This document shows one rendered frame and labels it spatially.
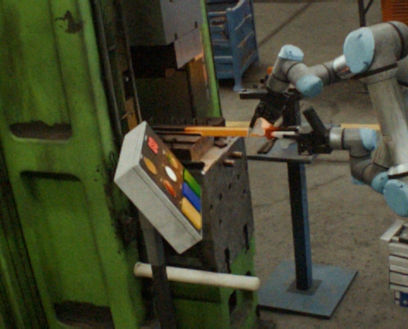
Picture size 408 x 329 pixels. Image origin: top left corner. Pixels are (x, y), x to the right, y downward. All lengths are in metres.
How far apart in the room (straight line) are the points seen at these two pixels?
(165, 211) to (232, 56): 4.48
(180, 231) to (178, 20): 0.80
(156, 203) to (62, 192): 0.70
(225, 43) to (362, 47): 4.44
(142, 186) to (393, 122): 0.70
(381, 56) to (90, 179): 1.02
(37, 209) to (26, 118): 0.35
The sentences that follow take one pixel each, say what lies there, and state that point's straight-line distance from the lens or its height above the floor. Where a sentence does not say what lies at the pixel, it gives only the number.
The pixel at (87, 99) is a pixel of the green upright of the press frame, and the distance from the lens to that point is 2.29.
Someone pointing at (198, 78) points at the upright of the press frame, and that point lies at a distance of 2.93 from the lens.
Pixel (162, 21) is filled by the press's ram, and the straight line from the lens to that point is 2.38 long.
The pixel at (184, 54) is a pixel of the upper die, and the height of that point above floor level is 1.30.
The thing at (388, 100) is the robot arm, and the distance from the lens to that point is 2.02.
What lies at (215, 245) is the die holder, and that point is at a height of 0.62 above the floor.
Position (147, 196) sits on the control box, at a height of 1.11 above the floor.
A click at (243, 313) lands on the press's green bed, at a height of 0.15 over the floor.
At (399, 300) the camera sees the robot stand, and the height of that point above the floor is 0.53.
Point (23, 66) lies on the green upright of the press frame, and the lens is 2.48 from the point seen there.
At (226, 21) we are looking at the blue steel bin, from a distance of 6.32.
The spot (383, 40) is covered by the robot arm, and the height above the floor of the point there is 1.40.
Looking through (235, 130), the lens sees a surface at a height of 1.01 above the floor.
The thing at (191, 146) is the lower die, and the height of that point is 0.98.
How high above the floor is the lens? 1.91
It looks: 19 degrees down
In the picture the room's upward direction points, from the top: 9 degrees counter-clockwise
